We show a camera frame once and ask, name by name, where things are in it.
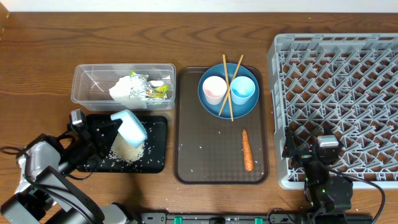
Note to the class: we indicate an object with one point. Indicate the white paper napkin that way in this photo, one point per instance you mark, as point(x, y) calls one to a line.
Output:
point(120, 93)

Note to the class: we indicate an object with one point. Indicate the pink plastic cup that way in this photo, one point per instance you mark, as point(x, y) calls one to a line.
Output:
point(214, 88)

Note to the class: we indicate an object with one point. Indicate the light blue bowl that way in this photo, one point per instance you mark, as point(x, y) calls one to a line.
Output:
point(131, 128)

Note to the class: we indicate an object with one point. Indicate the black plastic tray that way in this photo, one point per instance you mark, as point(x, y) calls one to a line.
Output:
point(154, 152)

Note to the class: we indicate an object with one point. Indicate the pile of white rice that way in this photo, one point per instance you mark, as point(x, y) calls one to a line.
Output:
point(121, 150)

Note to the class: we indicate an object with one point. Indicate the light blue plastic cup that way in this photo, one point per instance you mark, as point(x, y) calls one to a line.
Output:
point(242, 88)

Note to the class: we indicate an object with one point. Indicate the clear plastic waste bin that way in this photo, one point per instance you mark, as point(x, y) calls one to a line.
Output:
point(91, 83)

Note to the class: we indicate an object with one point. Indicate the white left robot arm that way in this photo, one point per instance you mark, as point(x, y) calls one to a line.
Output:
point(47, 163)

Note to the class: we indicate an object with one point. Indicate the yellow green snack packet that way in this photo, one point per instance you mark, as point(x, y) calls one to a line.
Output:
point(158, 92)

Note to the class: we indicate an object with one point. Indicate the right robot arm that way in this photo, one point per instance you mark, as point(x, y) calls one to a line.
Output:
point(330, 196)

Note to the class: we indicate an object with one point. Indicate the brown serving tray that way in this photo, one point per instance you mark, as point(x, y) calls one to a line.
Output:
point(208, 149)

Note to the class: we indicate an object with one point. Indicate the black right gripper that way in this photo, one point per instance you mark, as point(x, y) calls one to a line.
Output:
point(302, 156)

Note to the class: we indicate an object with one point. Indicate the orange carrot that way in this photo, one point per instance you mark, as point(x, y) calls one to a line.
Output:
point(247, 154)

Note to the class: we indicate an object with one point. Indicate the dark blue plate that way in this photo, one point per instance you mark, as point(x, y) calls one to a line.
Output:
point(238, 110)

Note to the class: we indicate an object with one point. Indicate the grey dishwasher rack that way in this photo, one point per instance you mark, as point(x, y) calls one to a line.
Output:
point(347, 82)

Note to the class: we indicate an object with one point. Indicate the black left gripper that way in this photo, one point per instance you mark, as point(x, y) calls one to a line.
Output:
point(94, 134)

